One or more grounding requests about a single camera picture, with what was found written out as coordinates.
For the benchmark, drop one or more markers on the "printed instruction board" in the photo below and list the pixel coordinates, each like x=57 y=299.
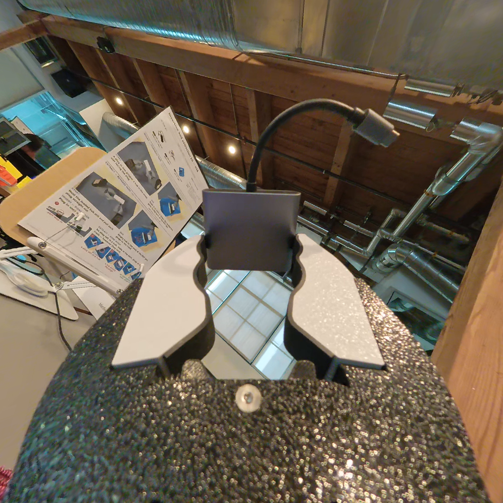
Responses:
x=118 y=188

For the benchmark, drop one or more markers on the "large metal ceiling duct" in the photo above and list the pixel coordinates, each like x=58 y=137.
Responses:
x=275 y=23

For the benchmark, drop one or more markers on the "black ceiling junction box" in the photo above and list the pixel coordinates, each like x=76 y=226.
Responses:
x=106 y=44

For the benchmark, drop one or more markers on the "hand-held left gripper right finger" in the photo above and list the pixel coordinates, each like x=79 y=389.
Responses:
x=334 y=314

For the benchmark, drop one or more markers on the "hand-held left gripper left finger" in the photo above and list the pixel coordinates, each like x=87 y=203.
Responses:
x=157 y=314

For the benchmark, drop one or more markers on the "round spiral duct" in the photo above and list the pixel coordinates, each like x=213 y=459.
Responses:
x=416 y=263

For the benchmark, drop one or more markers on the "yellow plastic bin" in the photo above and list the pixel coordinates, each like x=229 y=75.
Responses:
x=23 y=181

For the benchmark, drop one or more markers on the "silver ceiling pipe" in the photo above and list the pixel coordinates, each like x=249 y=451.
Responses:
x=452 y=173

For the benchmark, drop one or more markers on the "orange plastic bin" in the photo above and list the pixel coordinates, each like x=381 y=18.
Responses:
x=8 y=175

